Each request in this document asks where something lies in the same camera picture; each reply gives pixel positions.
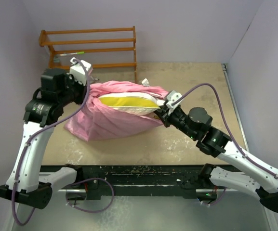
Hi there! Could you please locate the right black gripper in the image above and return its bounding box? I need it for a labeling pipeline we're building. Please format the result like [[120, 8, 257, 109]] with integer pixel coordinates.
[[153, 104, 199, 140]]

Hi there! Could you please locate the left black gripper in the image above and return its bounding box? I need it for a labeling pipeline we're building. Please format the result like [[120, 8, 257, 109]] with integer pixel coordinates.
[[57, 73, 88, 107]]

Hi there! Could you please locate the pink pillowcase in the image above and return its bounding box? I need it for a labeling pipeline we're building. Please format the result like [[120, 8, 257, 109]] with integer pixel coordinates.
[[64, 81, 168, 141]]

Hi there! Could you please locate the yellow white pillow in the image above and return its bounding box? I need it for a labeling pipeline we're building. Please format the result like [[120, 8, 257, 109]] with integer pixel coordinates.
[[98, 92, 165, 116]]

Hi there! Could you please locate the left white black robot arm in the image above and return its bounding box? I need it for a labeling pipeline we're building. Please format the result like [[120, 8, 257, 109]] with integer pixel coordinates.
[[0, 64, 92, 209]]

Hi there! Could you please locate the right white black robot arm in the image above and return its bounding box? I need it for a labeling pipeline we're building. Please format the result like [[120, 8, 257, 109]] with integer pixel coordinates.
[[155, 106, 278, 213]]

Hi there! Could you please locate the white pillowcase care label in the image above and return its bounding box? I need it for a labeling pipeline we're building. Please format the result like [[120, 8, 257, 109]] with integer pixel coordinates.
[[141, 78, 150, 87]]

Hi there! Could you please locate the green marker pen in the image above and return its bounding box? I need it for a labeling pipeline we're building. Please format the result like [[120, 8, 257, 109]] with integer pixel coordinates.
[[59, 51, 85, 56]]

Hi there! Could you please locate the orange wooden rack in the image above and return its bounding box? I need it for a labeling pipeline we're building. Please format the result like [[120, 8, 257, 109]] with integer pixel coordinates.
[[39, 26, 138, 84]]

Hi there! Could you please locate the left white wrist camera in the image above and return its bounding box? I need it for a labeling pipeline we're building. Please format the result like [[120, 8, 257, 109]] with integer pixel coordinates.
[[69, 57, 93, 86]]

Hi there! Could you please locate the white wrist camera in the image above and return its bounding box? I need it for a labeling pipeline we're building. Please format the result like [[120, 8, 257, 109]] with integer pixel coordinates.
[[164, 90, 183, 115], [69, 57, 93, 86]]

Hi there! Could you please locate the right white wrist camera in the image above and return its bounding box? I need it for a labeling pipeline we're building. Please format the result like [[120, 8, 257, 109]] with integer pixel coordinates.
[[164, 90, 183, 115]]

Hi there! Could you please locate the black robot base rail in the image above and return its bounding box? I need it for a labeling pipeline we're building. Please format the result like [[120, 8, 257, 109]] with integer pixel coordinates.
[[55, 164, 226, 201]]

